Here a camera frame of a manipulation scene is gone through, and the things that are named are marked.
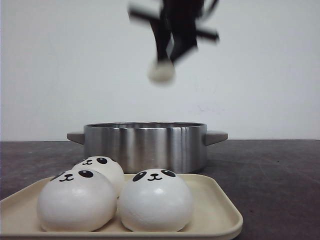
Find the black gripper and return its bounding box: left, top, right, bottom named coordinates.
left=128, top=0, right=220, bottom=65

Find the white bun aloft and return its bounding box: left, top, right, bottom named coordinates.
left=147, top=60, right=176, bottom=84

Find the panda bun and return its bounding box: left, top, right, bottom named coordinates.
left=36, top=169, right=117, bottom=232
left=118, top=168, right=194, bottom=232
left=72, top=155, right=125, bottom=197

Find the stainless steel steamer pot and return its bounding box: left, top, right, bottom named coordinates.
left=67, top=122, right=228, bottom=174

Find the dark grey table mat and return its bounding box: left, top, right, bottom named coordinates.
left=0, top=140, right=320, bottom=240

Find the beige rectangular tray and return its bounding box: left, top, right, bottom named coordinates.
left=0, top=174, right=243, bottom=240

